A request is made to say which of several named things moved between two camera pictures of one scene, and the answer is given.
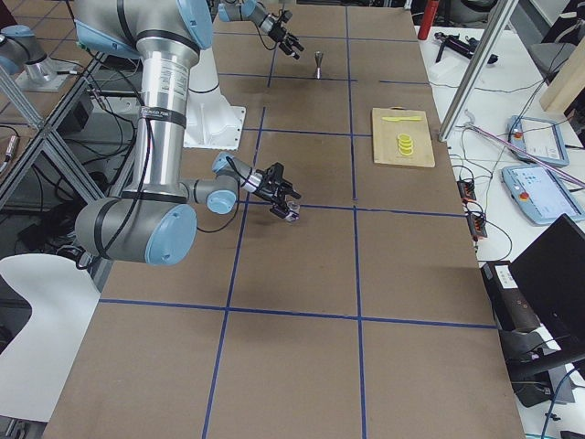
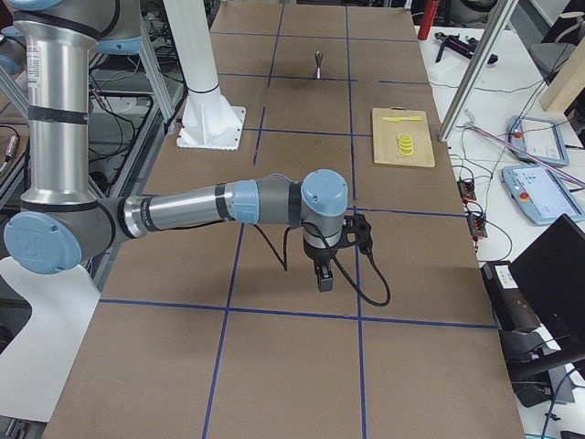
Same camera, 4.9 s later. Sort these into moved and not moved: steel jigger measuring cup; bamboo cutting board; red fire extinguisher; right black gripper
Moved: right black gripper
Not moved: red fire extinguisher; bamboo cutting board; steel jigger measuring cup
